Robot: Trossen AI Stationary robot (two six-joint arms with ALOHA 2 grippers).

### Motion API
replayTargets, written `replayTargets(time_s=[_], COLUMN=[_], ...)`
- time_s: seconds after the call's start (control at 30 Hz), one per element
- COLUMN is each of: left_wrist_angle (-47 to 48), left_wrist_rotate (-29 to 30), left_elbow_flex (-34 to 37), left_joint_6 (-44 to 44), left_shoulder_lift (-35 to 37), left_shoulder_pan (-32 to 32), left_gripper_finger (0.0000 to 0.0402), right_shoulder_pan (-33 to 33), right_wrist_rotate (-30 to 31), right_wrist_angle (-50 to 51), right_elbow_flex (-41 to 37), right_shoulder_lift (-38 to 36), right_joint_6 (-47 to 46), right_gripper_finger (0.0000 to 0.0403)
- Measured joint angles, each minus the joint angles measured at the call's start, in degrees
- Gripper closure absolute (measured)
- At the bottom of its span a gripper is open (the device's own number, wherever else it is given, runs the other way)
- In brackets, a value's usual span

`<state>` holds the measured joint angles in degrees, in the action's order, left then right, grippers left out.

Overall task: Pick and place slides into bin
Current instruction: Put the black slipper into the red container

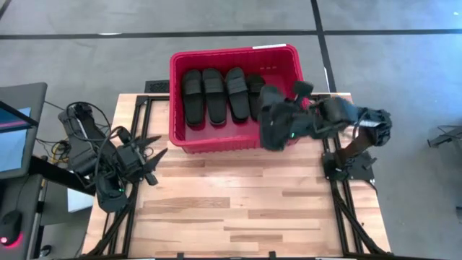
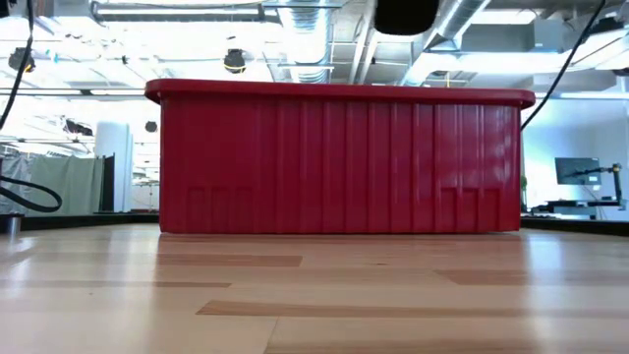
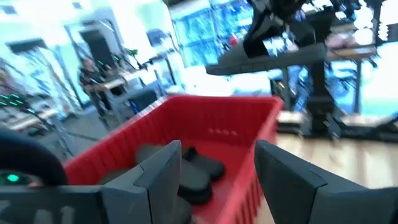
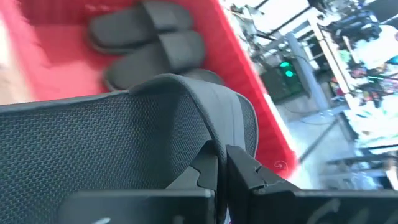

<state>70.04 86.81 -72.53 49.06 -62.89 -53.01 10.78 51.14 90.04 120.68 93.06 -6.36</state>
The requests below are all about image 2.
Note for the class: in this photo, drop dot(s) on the white column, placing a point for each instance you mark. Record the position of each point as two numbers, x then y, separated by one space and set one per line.
114 167

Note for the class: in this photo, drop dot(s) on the black upright panel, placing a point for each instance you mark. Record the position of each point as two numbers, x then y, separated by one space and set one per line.
108 184

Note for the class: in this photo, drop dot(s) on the black rubber slide sandal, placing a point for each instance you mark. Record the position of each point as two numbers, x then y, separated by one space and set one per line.
407 17

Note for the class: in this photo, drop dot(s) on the black aluminium frame rail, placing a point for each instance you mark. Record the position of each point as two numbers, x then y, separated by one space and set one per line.
580 226
88 221

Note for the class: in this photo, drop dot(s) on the black ceiling spot lamp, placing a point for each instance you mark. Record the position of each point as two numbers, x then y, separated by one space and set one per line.
22 60
234 60

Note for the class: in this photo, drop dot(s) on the small black round fixture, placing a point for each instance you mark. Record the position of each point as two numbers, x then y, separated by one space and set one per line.
151 127

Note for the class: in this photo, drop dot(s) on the dark desk monitor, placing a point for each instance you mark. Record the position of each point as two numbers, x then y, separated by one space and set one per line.
577 171

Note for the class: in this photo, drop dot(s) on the dark desk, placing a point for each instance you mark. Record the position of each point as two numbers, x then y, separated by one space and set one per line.
575 202

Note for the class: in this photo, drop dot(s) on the grey-green curtain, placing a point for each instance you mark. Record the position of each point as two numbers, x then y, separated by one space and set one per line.
66 184

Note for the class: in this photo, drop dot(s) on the black hanging fixture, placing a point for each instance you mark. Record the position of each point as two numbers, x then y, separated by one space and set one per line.
77 128

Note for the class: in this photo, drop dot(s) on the grey ventilation box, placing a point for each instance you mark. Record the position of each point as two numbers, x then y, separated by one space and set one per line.
540 37

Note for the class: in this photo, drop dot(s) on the silver spiral air duct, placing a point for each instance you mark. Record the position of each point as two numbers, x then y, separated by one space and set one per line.
304 29

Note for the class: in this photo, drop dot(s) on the red plastic bin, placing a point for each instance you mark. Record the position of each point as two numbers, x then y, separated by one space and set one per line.
319 162

